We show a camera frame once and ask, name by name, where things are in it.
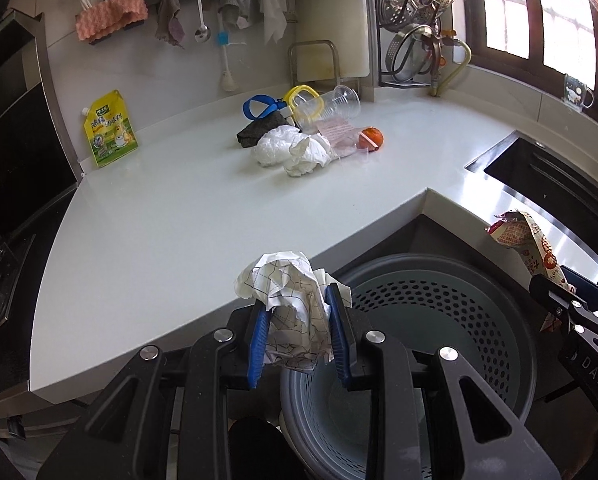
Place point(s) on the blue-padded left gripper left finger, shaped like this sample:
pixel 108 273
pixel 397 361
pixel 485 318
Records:
pixel 124 433

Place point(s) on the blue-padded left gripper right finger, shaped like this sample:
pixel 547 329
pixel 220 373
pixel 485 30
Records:
pixel 429 405

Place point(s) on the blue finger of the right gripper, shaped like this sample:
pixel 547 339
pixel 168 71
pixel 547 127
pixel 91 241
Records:
pixel 585 288

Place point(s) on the red white snack wrapper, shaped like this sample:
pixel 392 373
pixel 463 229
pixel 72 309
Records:
pixel 519 231

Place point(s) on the grid-patterned paper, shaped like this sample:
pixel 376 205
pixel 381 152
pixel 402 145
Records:
pixel 294 293

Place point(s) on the clear plastic bag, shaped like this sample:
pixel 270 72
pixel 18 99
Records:
pixel 274 147

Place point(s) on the pink printed receipt label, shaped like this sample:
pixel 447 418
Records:
pixel 341 135

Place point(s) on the white tissue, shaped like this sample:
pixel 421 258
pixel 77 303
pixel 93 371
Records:
pixel 308 154

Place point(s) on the black kitchen sink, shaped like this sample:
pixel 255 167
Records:
pixel 547 183

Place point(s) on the glass mug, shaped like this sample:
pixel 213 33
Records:
pixel 576 94

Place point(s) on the orange fruit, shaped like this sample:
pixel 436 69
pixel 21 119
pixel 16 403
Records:
pixel 371 139

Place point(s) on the yellow green refill pouch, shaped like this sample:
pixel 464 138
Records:
pixel 108 129

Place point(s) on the black crumpled bag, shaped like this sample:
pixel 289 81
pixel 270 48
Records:
pixel 250 135

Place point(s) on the black range hood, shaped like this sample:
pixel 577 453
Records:
pixel 38 163

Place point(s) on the black lid rack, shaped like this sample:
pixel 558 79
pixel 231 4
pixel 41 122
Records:
pixel 383 38

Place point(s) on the glass pot lid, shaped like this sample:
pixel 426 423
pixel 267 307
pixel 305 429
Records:
pixel 412 52

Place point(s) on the clear plastic cup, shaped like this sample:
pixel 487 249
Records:
pixel 341 102

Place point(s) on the yellow-rimmed clear lid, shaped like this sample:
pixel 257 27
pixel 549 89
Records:
pixel 305 104

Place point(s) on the white blue bottle brush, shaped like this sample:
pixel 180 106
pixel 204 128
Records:
pixel 227 81

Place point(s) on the metal cutting board stand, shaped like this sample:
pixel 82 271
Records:
pixel 314 60

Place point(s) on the white cutting board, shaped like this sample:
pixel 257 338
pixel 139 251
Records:
pixel 345 23

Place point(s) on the metal hanging ladle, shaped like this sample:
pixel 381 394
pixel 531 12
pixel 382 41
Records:
pixel 202 33

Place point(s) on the grey purple hanging rag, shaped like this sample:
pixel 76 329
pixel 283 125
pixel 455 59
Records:
pixel 169 28

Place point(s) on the pink waffle dishcloth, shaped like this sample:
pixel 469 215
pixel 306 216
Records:
pixel 107 17

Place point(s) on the grey hanging cloth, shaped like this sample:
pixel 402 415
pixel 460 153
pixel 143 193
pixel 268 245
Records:
pixel 237 13

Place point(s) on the white hanging cloth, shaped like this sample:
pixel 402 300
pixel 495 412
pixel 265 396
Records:
pixel 275 22

